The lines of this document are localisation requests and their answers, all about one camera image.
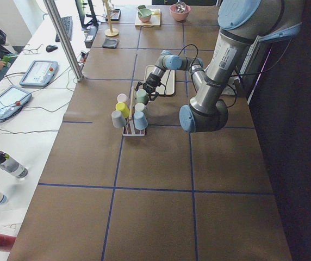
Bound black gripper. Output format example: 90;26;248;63
134;73;161;103

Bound green cup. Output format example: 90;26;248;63
136;89;148;105

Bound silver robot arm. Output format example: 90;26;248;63
137;0;304;133

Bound cream white cup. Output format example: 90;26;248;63
134;103;147;115

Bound cream rabbit serving tray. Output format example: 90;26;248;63
155;70;176;96

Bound pink cup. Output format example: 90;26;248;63
117;93;130;104

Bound yellow cup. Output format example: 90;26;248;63
115;102;130;118

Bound light blue cup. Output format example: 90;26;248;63
134;111;148;130

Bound grey cup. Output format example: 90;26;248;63
111;110;127;129

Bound folded grey cloth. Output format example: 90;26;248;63
102;38;119;49

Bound wooden mug tree stand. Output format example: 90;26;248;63
103;0;119;37

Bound green bowl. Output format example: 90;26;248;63
138;8;152;22

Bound wooden cutting board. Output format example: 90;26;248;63
135;8;161;27

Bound black box with label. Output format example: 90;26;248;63
84;26;98;48

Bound pink bowl with ice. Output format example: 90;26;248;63
170;2;191;22

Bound black keyboard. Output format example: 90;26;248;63
60;16;73;41

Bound black computer mouse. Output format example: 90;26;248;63
46;45;58;53

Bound far teach pendant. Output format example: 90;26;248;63
19;60;58;88

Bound teach pendant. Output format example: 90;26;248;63
19;60;58;88
0;85;32;122

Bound eyeglasses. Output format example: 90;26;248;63
21;44;43;55

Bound near teach pendant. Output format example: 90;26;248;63
0;85;32;122

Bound clear water bottle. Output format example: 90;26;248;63
0;150;28;179

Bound white wire cup rack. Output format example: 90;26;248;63
122;87;146;136

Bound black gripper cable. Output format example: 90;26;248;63
155;43;200;97

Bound aluminium frame post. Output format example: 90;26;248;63
43;0;84;82

